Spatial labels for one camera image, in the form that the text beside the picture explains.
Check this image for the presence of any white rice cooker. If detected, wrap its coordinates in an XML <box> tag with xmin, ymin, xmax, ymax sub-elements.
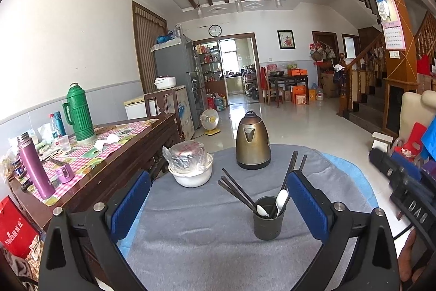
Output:
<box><xmin>154</xmin><ymin>76</ymin><xmax>178</xmax><ymax>90</ymax></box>

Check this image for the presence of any framed wall picture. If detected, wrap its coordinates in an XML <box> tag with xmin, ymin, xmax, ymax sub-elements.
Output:
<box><xmin>277</xmin><ymin>30</ymin><xmax>294</xmax><ymax>50</ymax></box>

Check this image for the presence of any round electric heater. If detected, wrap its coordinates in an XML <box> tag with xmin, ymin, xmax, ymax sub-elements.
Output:
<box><xmin>200</xmin><ymin>108</ymin><xmax>221</xmax><ymax>136</ymax></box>

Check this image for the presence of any pink wall calendar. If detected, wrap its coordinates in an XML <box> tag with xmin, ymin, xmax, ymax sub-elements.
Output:
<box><xmin>375</xmin><ymin>0</ymin><xmax>407</xmax><ymax>51</ymax></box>

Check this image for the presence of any purple cup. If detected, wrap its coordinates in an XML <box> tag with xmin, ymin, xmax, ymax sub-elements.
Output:
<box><xmin>54</xmin><ymin>163</ymin><xmax>75</xmax><ymax>184</ymax></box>

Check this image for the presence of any white printed cabinet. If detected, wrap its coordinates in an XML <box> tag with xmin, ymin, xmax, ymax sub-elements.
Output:
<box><xmin>163</xmin><ymin>85</ymin><xmax>195</xmax><ymax>142</ymax></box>

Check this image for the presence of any green thermos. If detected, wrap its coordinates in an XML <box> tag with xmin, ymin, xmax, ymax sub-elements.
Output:
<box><xmin>62</xmin><ymin>83</ymin><xmax>96</xmax><ymax>146</ymax></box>

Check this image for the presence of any white bowl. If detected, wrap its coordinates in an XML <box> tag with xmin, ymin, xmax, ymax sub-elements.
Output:
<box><xmin>168</xmin><ymin>155</ymin><xmax>214</xmax><ymax>188</ymax></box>

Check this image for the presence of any pink checkered tablecloth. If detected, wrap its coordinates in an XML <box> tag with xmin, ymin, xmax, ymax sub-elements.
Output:
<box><xmin>7</xmin><ymin>119</ymin><xmax>159</xmax><ymax>206</ymax></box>

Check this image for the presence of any grey table cloth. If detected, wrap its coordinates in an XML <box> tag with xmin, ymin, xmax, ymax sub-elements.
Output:
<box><xmin>121</xmin><ymin>144</ymin><xmax>379</xmax><ymax>291</ymax></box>

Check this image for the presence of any bronze electric kettle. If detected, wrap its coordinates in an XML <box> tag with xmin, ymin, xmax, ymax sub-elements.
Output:
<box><xmin>236</xmin><ymin>111</ymin><xmax>272</xmax><ymax>170</ymax></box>

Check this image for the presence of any purple vacuum flask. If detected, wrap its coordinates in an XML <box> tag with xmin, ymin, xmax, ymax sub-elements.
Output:
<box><xmin>17</xmin><ymin>132</ymin><xmax>56</xmax><ymax>199</ymax></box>

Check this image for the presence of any white chest freezer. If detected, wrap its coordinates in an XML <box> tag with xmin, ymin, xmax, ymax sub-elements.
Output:
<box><xmin>123</xmin><ymin>95</ymin><xmax>150</xmax><ymax>119</ymax></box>

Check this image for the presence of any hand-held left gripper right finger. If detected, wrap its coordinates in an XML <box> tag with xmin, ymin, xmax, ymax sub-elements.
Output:
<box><xmin>286</xmin><ymin>170</ymin><xmax>400</xmax><ymax>291</ymax></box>

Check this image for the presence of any blue table cloth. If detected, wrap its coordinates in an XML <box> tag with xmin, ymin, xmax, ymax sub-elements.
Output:
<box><xmin>117</xmin><ymin>151</ymin><xmax>379</xmax><ymax>257</ymax></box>

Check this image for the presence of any red paper bag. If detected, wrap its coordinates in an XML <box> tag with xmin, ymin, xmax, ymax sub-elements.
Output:
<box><xmin>0</xmin><ymin>196</ymin><xmax>40</xmax><ymax>259</ymax></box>

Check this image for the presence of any dark wooden sideboard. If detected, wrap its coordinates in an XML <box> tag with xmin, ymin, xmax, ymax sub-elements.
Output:
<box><xmin>7</xmin><ymin>114</ymin><xmax>181</xmax><ymax>237</ymax></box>

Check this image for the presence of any red plastic stool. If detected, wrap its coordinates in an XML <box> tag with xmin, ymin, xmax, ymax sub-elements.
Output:
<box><xmin>405</xmin><ymin>122</ymin><xmax>428</xmax><ymax>155</ymax></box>

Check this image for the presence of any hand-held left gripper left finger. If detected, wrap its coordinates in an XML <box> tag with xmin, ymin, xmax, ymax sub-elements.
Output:
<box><xmin>37</xmin><ymin>170</ymin><xmax>153</xmax><ymax>291</ymax></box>

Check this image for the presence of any wooden chair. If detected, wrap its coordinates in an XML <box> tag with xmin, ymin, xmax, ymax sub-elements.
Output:
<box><xmin>144</xmin><ymin>90</ymin><xmax>178</xmax><ymax>119</ymax></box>

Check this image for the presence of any blue bottle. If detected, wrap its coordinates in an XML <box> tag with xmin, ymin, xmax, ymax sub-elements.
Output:
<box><xmin>49</xmin><ymin>111</ymin><xmax>67</xmax><ymax>138</ymax></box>

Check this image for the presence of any brown curtain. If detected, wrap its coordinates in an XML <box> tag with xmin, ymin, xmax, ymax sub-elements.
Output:
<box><xmin>132</xmin><ymin>1</ymin><xmax>168</xmax><ymax>94</ymax></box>

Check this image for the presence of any orange wooden pillar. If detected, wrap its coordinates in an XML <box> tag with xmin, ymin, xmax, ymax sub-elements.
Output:
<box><xmin>352</xmin><ymin>0</ymin><xmax>419</xmax><ymax>135</ymax></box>

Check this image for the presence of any wooden dining table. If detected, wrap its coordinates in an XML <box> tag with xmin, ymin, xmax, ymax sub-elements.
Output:
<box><xmin>267</xmin><ymin>71</ymin><xmax>310</xmax><ymax>104</ymax></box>

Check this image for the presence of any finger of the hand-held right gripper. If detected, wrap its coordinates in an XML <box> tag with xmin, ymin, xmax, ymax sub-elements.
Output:
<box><xmin>369</xmin><ymin>148</ymin><xmax>400</xmax><ymax>181</ymax></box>
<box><xmin>392</xmin><ymin>153</ymin><xmax>423</xmax><ymax>182</ymax></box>

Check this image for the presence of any grey perforated utensil holder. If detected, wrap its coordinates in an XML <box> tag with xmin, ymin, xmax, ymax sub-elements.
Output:
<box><xmin>253</xmin><ymin>196</ymin><xmax>287</xmax><ymax>241</ymax></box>

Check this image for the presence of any cream chair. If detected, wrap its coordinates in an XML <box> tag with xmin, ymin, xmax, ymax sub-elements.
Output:
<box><xmin>398</xmin><ymin>90</ymin><xmax>436</xmax><ymax>148</ymax></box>

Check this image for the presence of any grey refrigerator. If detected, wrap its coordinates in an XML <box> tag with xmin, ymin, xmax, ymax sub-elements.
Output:
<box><xmin>152</xmin><ymin>35</ymin><xmax>207</xmax><ymax>131</ymax></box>

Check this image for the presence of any orange cardboard box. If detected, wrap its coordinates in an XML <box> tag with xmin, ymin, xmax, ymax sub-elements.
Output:
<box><xmin>291</xmin><ymin>85</ymin><xmax>310</xmax><ymax>105</ymax></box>

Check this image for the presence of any clear plastic cup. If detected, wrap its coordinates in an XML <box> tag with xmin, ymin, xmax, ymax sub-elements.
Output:
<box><xmin>56</xmin><ymin>135</ymin><xmax>72</xmax><ymax>153</ymax></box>

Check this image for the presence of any wooden staircase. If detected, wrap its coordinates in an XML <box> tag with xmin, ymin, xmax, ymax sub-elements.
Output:
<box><xmin>337</xmin><ymin>0</ymin><xmax>436</xmax><ymax>128</ymax></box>

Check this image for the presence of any black cable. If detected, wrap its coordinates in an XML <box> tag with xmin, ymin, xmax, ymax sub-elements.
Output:
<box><xmin>392</xmin><ymin>224</ymin><xmax>414</xmax><ymax>240</ymax></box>

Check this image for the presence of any person's right forearm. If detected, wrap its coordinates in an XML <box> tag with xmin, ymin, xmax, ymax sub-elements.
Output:
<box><xmin>397</xmin><ymin>229</ymin><xmax>436</xmax><ymax>291</ymax></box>

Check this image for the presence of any crumpled white paper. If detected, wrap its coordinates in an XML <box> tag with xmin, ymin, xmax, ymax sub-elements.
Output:
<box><xmin>95</xmin><ymin>134</ymin><xmax>120</xmax><ymax>152</ymax></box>

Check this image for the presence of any clear water jug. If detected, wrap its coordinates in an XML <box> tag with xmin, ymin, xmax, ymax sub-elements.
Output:
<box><xmin>308</xmin><ymin>82</ymin><xmax>324</xmax><ymax>101</ymax></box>

